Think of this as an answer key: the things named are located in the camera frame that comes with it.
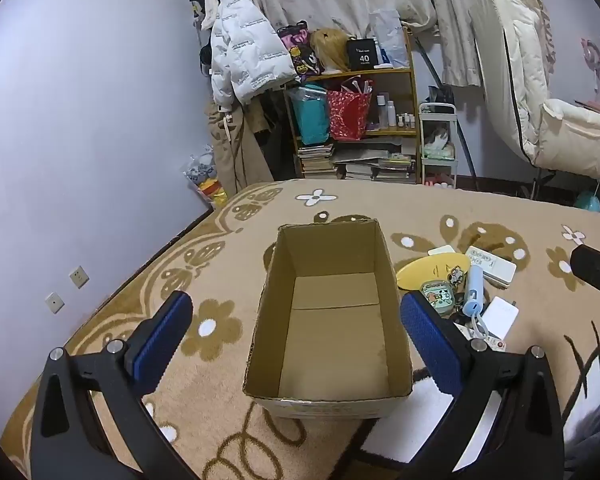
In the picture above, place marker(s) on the pile of magazines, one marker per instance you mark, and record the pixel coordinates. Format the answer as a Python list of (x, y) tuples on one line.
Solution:
[(380, 165)]

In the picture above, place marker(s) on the bag of plush toys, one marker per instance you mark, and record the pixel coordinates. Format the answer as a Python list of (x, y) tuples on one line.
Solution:
[(202, 170)]

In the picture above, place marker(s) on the pale blue power bank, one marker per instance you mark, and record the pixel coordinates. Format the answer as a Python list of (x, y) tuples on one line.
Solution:
[(474, 285)]

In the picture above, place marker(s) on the white trolley cart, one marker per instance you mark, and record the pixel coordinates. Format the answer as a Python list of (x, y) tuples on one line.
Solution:
[(439, 164)]

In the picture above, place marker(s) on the white wall socket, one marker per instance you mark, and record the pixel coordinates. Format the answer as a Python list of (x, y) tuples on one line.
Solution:
[(79, 277), (54, 303)]

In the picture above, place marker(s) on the yellow oval case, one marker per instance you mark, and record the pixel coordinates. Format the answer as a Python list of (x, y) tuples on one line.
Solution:
[(425, 270)]

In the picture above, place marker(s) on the beige flower printed blanket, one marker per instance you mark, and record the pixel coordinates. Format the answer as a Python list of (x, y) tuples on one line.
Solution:
[(220, 360)]

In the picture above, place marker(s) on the row of toiletry bottles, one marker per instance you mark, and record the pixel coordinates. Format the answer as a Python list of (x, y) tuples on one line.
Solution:
[(391, 112)]

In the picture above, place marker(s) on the wooden shelf unit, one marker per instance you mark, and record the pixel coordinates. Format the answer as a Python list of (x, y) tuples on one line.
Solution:
[(360, 74)]

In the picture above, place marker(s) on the dark keyring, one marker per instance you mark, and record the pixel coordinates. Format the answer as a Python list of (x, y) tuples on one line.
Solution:
[(459, 317)]

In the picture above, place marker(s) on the black cartoon printed bag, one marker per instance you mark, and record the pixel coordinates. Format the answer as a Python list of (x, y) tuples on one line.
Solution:
[(302, 55)]

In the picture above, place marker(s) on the teal round object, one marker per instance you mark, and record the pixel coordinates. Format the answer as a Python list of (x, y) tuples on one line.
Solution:
[(589, 201)]

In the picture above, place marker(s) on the stack of books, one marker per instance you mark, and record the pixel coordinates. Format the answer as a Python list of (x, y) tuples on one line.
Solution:
[(316, 160)]

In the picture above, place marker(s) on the black box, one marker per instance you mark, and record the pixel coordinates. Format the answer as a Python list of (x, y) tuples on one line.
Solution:
[(364, 53)]

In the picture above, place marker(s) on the teal bag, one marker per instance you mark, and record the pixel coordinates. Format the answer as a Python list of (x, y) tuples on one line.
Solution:
[(312, 120)]

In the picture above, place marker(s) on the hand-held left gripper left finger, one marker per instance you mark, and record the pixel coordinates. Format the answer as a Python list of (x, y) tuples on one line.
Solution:
[(160, 345)]

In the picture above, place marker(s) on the grey fuzzy cloth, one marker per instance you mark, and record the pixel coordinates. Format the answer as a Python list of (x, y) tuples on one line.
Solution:
[(595, 435)]

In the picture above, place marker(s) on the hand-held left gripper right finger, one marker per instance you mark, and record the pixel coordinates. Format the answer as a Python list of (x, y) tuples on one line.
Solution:
[(430, 345)]

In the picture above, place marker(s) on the white puffer jacket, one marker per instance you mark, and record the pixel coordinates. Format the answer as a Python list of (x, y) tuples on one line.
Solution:
[(245, 45)]

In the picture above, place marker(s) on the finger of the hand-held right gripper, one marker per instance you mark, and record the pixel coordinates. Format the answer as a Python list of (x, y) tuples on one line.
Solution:
[(597, 272)]

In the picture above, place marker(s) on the cream padded recliner chair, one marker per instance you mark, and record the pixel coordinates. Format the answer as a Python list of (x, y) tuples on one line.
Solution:
[(520, 85)]

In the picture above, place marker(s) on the cardboard box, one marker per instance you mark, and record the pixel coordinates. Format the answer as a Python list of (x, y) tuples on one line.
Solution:
[(330, 340)]

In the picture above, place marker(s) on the beige coat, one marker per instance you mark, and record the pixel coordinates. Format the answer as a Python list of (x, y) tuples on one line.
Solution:
[(230, 150)]

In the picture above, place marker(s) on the clear plastic bag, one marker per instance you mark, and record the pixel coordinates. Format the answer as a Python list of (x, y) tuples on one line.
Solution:
[(390, 35)]

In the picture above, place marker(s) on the blonde wig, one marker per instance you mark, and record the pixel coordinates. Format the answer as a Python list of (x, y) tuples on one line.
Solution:
[(330, 47)]

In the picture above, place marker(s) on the red gift bag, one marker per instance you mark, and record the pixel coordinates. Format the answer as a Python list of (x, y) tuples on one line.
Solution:
[(347, 115)]

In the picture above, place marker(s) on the small white rounded case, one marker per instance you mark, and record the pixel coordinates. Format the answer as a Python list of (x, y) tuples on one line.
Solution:
[(441, 251)]

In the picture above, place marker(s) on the green cartoon earphone case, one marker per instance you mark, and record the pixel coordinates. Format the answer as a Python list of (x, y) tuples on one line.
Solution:
[(436, 296)]

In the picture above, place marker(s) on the white charger block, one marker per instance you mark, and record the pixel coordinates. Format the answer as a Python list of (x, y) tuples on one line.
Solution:
[(500, 316)]

